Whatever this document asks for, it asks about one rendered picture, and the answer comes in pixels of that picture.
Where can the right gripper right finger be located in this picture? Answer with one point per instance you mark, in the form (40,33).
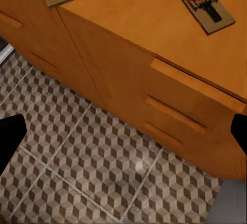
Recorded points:
(239,130)

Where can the cabinet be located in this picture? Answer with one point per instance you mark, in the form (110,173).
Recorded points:
(150,64)

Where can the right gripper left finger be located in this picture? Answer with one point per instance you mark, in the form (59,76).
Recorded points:
(12,131)

